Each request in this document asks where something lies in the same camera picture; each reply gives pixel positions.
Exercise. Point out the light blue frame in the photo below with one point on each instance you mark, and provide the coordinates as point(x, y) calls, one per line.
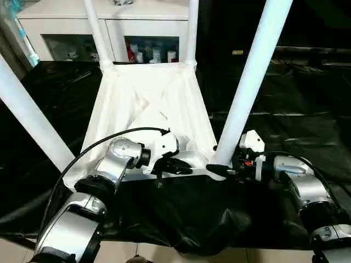
point(26, 41)

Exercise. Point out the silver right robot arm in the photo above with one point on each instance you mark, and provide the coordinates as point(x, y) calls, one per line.
point(307, 186)

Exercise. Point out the black furniture unit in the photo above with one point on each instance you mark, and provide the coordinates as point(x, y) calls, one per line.
point(315, 22)

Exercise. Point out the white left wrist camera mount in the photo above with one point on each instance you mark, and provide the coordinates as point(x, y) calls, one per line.
point(166, 145)

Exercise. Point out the black work mat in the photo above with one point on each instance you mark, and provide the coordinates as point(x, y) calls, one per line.
point(301, 137)

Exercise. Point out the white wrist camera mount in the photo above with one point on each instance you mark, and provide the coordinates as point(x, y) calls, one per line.
point(252, 142)
point(166, 145)

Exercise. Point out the white glass-door cabinet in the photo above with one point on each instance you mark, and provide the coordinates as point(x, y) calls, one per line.
point(63, 27)

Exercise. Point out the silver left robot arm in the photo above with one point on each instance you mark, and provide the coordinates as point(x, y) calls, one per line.
point(118, 156)

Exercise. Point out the white plastic table top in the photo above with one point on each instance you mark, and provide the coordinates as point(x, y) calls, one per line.
point(153, 104)

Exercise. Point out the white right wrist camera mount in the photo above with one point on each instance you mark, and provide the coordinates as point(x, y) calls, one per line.
point(252, 142)

